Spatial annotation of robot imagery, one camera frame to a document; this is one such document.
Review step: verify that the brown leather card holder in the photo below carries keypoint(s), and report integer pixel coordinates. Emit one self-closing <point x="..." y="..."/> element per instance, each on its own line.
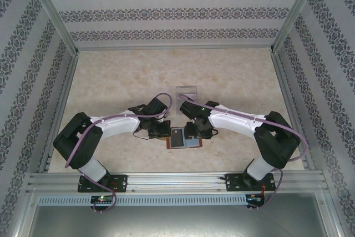
<point x="194" y="144"/>

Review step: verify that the dark credit card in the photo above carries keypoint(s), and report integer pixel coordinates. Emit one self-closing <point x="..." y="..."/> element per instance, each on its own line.
<point x="177" y="138"/>

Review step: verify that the white card with pink print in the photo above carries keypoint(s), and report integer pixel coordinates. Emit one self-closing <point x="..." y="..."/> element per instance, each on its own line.
<point x="194" y="97"/>

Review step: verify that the clear acrylic card rack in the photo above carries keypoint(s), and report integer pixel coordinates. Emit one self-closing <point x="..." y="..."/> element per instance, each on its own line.
<point x="185" y="90"/>

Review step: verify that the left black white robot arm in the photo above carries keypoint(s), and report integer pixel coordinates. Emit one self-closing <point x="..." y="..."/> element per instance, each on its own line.
<point x="116" y="126"/>

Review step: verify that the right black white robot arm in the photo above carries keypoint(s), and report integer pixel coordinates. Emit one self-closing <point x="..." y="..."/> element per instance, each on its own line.
<point x="233" y="120"/>

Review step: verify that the grey metal sheet panel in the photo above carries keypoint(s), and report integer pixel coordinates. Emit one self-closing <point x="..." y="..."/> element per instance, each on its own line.
<point x="177" y="221"/>

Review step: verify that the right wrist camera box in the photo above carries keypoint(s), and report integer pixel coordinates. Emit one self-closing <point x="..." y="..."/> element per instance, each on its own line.
<point x="194" y="118"/>

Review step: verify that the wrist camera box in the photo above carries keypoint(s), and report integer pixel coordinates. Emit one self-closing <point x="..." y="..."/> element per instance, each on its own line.
<point x="164" y="117"/>
<point x="194" y="118"/>

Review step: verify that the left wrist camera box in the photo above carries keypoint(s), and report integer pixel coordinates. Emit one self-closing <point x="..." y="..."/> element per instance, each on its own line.
<point x="164" y="117"/>

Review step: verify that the aluminium mounting rail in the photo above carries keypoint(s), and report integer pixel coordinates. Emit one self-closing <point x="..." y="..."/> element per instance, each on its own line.
<point x="177" y="182"/>

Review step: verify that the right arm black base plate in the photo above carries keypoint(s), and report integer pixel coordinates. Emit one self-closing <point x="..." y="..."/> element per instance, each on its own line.
<point x="235" y="182"/>

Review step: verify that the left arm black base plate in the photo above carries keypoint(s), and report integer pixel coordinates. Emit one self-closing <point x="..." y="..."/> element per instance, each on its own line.
<point x="116" y="182"/>

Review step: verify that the aluminium back rail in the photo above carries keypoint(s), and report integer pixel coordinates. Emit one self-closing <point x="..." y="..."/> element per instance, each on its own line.
<point x="174" y="48"/>

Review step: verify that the aluminium side rail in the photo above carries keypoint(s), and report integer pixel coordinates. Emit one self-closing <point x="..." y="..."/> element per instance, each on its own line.
<point x="59" y="109"/>
<point x="291" y="95"/>

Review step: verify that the aluminium frame post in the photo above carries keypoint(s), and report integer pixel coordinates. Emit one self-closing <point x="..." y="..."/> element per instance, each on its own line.
<point x="50" y="12"/>
<point x="298" y="12"/>

